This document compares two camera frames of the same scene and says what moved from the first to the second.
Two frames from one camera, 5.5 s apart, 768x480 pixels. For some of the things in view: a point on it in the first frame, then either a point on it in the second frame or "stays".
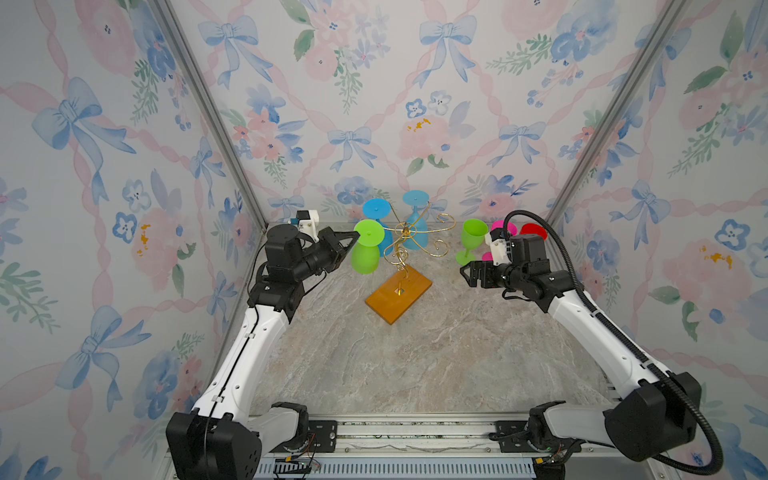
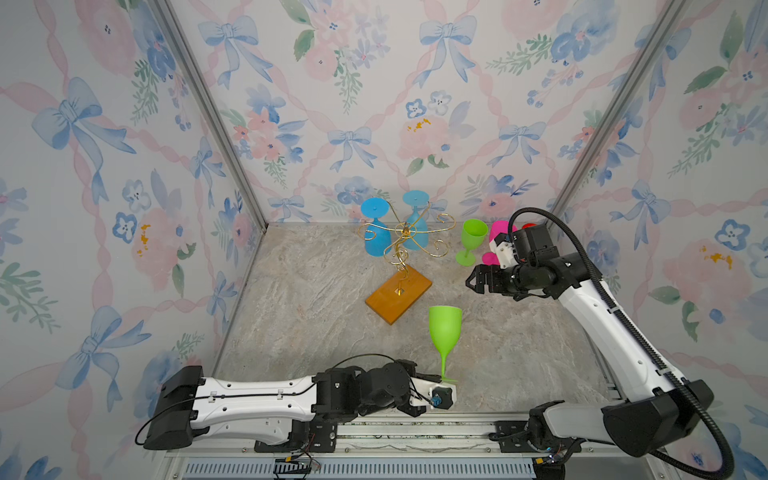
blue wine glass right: x=416 y=235 stays
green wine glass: x=366 y=253 → x=445 y=326
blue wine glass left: x=377 y=209 stays
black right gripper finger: x=468 y=269 → x=483 y=272
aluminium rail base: x=440 y=448 stays
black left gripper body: x=324 y=254 → x=407 y=408
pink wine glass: x=499 y=224 stays
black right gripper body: x=500 y=277 stays
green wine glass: x=473 y=232 stays
